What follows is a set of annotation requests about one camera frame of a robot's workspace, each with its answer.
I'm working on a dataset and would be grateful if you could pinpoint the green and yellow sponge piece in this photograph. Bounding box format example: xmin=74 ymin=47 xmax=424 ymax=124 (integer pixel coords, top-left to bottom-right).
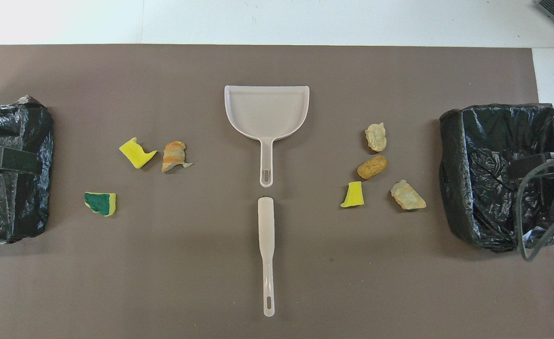
xmin=84 ymin=192 xmax=117 ymax=217

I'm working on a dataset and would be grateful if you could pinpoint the notched yellow sponge piece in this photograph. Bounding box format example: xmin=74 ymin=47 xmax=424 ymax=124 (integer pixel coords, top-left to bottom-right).
xmin=119 ymin=137 xmax=158 ymax=169

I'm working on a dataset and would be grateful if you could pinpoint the large pale foam chunk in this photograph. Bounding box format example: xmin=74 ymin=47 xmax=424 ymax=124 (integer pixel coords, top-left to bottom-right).
xmin=390 ymin=179 xmax=427 ymax=210

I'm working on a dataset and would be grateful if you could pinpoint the small pale foam chunk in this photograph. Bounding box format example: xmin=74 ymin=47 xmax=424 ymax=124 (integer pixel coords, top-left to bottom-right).
xmin=365 ymin=122 xmax=387 ymax=153

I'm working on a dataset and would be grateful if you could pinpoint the brown oval foam chunk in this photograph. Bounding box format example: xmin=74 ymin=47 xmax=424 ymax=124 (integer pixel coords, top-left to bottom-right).
xmin=357 ymin=155 xmax=388 ymax=180

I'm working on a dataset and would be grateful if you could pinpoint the orange striped foam piece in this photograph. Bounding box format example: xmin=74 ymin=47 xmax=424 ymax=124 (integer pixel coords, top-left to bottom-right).
xmin=161 ymin=141 xmax=193 ymax=173

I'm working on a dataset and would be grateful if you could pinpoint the small yellow sponge wedge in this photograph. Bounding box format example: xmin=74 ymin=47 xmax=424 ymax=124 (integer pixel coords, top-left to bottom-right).
xmin=340 ymin=181 xmax=365 ymax=208

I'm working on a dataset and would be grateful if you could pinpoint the beige plastic dustpan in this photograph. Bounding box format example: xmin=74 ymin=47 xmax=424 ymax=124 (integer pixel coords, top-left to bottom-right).
xmin=224 ymin=85 xmax=310 ymax=188

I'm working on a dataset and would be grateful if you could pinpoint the beige hand brush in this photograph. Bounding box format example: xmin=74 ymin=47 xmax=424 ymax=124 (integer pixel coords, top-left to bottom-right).
xmin=257 ymin=197 xmax=276 ymax=317

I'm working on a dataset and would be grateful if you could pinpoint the black bag lined bin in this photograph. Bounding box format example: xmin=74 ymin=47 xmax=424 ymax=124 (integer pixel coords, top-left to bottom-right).
xmin=439 ymin=103 xmax=554 ymax=253
xmin=0 ymin=95 xmax=55 ymax=244

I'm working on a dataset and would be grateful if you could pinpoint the brown table mat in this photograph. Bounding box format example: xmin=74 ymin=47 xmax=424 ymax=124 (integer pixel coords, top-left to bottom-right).
xmin=0 ymin=44 xmax=554 ymax=339

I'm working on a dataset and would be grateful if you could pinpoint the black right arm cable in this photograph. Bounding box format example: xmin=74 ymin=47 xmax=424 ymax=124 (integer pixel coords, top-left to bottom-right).
xmin=516 ymin=160 xmax=554 ymax=261

